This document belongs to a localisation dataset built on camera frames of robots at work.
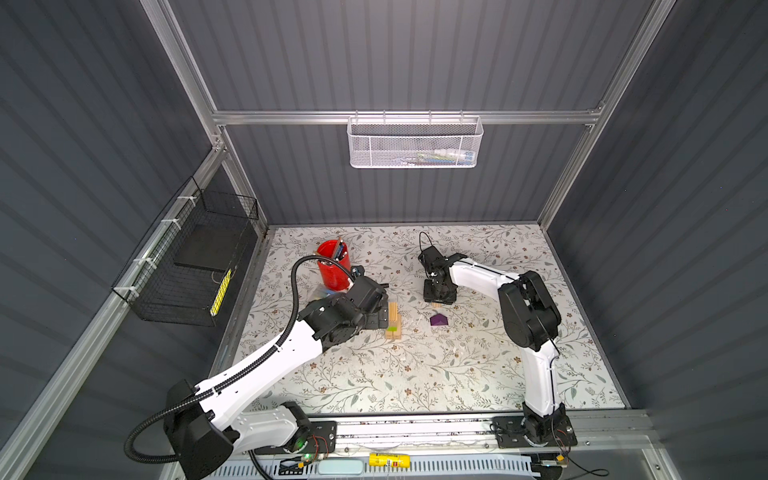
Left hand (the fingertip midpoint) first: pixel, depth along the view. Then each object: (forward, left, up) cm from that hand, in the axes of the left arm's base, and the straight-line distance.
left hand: (370, 309), depth 77 cm
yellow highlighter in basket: (+1, +34, +9) cm, 36 cm away
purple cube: (+4, -21, -17) cm, 27 cm away
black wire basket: (+8, +46, +9) cm, 47 cm away
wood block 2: (0, -7, -16) cm, 17 cm away
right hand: (+13, -21, -18) cm, 31 cm away
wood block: (+2, -6, -8) cm, 10 cm away
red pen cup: (+17, +12, -9) cm, 23 cm away
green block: (+1, -6, -15) cm, 16 cm away
